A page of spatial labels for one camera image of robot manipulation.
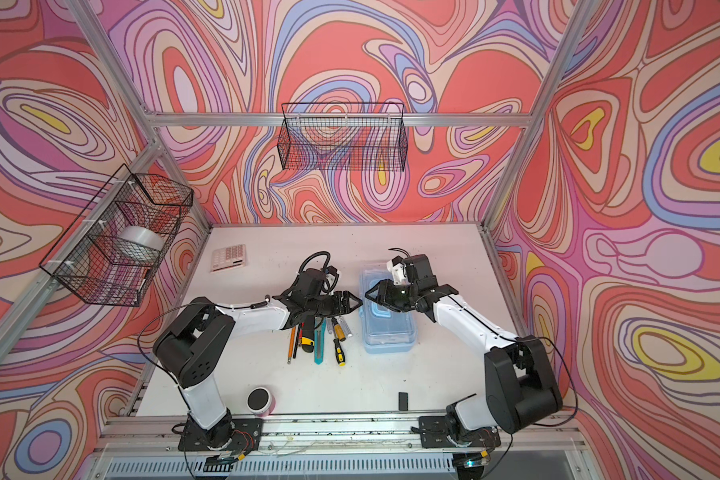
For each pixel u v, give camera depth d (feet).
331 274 2.76
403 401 2.57
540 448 2.36
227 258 3.53
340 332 2.96
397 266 2.62
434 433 2.38
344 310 2.65
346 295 2.74
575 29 2.32
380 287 2.55
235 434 2.37
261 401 2.42
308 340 2.89
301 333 2.97
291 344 2.91
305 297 2.39
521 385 1.39
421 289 2.18
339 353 2.80
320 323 2.69
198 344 1.58
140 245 2.29
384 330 2.81
